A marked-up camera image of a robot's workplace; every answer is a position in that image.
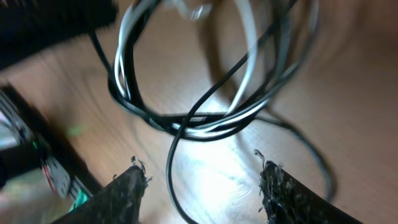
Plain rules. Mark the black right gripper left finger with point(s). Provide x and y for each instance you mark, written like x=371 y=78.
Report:
x=118 y=202

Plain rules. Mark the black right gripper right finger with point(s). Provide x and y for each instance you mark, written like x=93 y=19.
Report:
x=288 y=201

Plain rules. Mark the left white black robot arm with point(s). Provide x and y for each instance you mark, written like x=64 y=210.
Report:
x=33 y=91

